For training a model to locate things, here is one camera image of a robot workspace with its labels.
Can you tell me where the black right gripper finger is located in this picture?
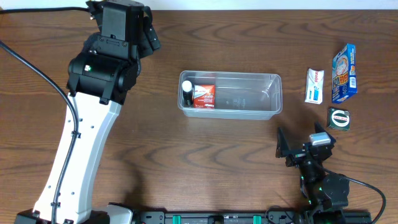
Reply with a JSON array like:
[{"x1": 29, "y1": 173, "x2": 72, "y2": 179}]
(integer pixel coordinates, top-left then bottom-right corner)
[
  {"x1": 275, "y1": 128, "x2": 289, "y2": 157},
  {"x1": 314, "y1": 122, "x2": 336, "y2": 144}
]

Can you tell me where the green round tin box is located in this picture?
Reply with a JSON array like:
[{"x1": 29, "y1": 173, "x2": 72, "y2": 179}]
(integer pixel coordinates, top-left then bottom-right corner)
[{"x1": 327, "y1": 107, "x2": 351, "y2": 131}]

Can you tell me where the white Panadol box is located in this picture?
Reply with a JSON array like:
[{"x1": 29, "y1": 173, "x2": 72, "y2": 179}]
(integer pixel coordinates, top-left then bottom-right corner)
[{"x1": 305, "y1": 68, "x2": 324, "y2": 105}]

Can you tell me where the blue KoolFever box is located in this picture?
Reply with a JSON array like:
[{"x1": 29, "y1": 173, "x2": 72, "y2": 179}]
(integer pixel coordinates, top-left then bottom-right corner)
[{"x1": 331, "y1": 44, "x2": 358, "y2": 104}]

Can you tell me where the clear plastic container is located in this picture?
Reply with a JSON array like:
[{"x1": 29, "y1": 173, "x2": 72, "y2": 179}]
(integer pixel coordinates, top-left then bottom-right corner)
[{"x1": 177, "y1": 70, "x2": 282, "y2": 120}]

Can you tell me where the black bottle with white cap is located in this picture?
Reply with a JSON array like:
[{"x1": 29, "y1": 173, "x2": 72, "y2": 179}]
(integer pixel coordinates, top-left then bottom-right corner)
[{"x1": 182, "y1": 80, "x2": 194, "y2": 107}]

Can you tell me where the red orange medicine box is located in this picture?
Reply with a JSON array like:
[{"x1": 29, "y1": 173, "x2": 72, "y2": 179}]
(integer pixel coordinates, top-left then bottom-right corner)
[{"x1": 193, "y1": 85, "x2": 216, "y2": 109}]

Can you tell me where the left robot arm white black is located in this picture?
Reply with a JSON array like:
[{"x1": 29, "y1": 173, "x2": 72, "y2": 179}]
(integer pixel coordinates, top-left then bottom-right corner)
[{"x1": 15, "y1": 1, "x2": 160, "y2": 223}]

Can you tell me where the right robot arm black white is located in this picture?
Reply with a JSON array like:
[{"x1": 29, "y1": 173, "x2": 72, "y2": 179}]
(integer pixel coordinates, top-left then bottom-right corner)
[{"x1": 275, "y1": 123, "x2": 349, "y2": 223}]

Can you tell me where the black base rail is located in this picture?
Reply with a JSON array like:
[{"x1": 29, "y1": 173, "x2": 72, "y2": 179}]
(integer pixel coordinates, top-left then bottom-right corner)
[{"x1": 131, "y1": 208, "x2": 373, "y2": 224}]

